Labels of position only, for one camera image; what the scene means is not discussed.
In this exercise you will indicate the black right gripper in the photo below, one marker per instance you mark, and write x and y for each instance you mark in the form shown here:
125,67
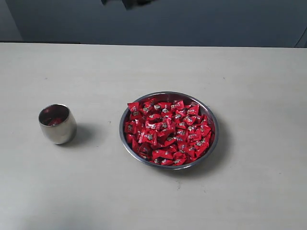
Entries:
130,4

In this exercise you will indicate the pile of red wrapped candies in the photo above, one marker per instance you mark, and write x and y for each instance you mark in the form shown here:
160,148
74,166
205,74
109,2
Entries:
168,134

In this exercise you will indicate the stainless steel cup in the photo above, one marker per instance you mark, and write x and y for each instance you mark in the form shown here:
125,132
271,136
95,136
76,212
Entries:
63,132

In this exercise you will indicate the steel bowl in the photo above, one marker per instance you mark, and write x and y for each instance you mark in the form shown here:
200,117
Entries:
213,136

